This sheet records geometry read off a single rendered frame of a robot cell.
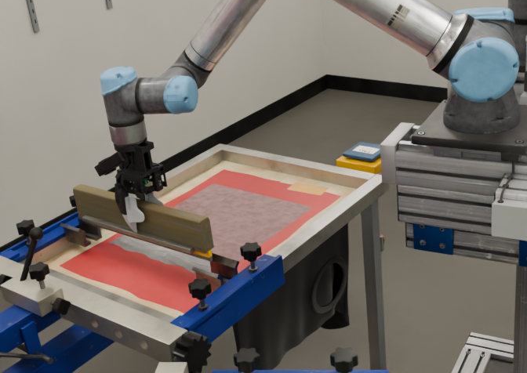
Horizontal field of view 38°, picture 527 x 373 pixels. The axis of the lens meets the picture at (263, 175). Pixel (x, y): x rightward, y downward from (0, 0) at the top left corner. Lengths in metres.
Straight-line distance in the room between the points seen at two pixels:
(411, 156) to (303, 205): 0.44
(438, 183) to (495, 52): 0.37
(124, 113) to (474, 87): 0.69
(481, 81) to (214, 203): 0.91
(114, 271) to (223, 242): 0.27
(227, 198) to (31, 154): 2.10
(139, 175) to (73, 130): 2.55
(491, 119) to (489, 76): 0.19
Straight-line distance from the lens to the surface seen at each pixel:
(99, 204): 1.81
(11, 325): 1.56
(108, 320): 1.50
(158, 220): 1.67
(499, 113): 1.58
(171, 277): 1.76
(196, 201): 2.08
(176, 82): 1.55
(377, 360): 2.62
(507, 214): 1.50
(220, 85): 4.96
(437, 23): 1.40
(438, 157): 1.62
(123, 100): 1.58
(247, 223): 1.93
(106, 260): 1.88
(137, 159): 1.63
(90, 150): 4.27
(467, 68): 1.39
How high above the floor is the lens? 1.84
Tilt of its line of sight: 24 degrees down
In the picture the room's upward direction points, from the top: 7 degrees counter-clockwise
